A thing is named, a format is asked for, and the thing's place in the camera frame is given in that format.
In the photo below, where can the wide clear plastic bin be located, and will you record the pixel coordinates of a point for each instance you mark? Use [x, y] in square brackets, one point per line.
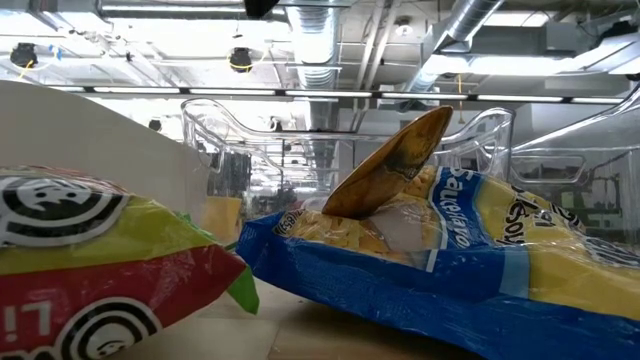
[197, 115]

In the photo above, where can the silver spiral ventilation duct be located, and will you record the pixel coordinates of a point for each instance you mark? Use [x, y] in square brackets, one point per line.
[467, 20]

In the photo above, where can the narrow clear plastic bin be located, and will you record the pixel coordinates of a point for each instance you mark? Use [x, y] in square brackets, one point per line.
[575, 150]

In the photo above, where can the white smoke detector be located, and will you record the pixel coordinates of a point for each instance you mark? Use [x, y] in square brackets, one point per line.
[403, 29]

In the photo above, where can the silver corrugated ventilation duct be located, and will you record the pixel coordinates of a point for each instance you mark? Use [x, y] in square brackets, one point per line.
[315, 45]

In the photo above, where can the blue yellow noodle packet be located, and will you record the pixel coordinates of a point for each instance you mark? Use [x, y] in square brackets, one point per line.
[400, 285]

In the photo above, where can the red green noodle packet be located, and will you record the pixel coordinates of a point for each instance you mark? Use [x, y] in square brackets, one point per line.
[100, 260]

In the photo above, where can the long ceiling light strip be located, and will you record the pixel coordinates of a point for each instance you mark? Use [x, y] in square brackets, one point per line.
[325, 94]

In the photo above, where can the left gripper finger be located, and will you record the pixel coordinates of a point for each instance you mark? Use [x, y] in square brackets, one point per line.
[260, 5]

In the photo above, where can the black ceiling device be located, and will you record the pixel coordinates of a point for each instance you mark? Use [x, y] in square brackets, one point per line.
[241, 59]
[23, 54]

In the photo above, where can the white plastic tray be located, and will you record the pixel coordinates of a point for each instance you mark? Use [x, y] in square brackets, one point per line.
[75, 140]

